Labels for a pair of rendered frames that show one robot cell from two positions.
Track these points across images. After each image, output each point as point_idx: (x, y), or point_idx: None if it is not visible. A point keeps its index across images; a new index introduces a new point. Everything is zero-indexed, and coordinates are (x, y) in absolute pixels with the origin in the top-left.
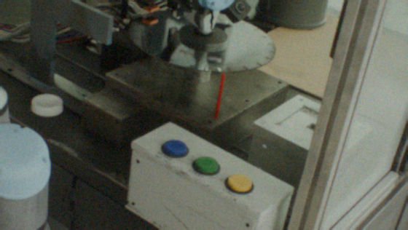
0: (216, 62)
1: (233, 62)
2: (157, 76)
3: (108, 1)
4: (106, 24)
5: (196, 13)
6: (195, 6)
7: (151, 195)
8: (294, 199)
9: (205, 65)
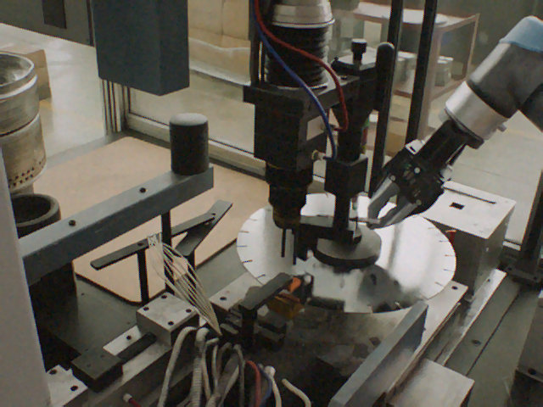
0: (417, 236)
1: (406, 224)
2: (362, 333)
3: (86, 397)
4: (425, 316)
5: (439, 195)
6: (441, 186)
7: None
8: (493, 264)
9: (434, 243)
